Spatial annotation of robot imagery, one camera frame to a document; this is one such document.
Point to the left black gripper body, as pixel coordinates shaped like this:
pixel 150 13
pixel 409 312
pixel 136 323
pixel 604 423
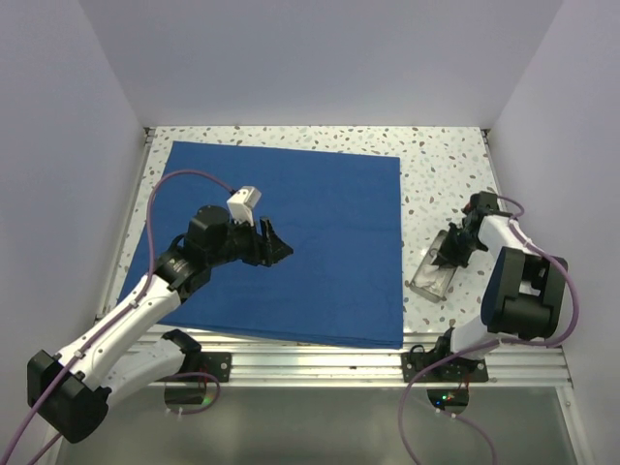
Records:
pixel 241 242

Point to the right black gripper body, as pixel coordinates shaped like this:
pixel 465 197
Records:
pixel 477 243

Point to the metal instrument tray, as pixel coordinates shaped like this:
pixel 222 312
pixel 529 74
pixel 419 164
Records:
pixel 429 255

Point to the blue surgical drape cloth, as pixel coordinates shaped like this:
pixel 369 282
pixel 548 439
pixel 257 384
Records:
pixel 341 214

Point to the white gauze pad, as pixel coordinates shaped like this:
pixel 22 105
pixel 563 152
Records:
pixel 432 278

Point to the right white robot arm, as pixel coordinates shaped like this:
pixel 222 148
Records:
pixel 524 295

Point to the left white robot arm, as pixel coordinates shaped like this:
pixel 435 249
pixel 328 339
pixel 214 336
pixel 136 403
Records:
pixel 73 389

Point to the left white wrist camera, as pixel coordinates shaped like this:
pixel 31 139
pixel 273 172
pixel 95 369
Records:
pixel 242 203

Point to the aluminium frame rail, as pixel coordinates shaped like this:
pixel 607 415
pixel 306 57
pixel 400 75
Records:
pixel 273 363

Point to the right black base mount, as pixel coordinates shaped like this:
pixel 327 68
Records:
pixel 457 370

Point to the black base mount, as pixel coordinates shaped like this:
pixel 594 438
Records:
pixel 217 364
pixel 457 370

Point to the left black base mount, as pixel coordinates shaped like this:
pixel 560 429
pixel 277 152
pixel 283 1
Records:
pixel 217 364

